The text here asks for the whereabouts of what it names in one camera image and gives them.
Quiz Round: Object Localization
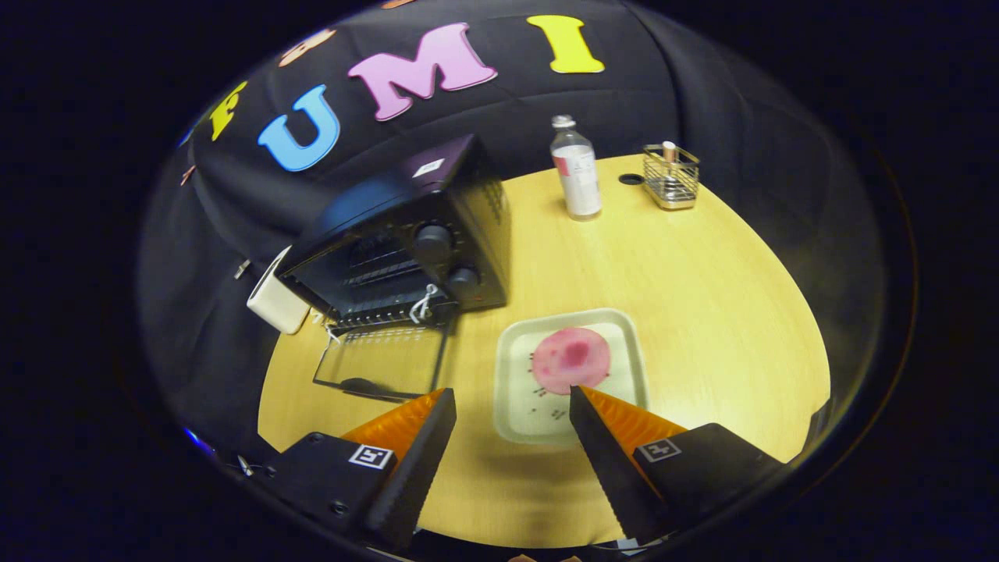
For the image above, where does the white bread toaster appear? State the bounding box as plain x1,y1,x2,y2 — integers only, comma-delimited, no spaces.
247,246,313,335

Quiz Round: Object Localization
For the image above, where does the pink round food slice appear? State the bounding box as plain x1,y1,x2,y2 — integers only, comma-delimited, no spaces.
531,327,612,396

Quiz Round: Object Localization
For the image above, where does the black toaster oven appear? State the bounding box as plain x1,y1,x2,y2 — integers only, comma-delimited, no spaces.
277,133,512,403

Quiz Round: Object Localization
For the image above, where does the white cord loop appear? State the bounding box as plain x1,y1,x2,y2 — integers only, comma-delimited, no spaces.
409,283,439,325

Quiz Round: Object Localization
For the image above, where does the wire mesh basket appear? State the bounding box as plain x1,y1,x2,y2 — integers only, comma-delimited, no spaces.
642,142,701,212

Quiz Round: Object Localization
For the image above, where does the clear plastic bottle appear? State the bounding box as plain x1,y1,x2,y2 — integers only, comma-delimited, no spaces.
550,115,603,222

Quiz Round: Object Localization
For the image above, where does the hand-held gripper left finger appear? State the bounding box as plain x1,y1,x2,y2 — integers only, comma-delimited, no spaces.
261,388,458,551

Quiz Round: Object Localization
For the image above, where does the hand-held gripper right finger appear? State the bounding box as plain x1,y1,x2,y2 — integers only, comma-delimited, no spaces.
568,384,789,546

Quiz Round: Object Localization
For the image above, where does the cream food tray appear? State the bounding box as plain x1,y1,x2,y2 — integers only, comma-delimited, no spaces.
493,308,650,447

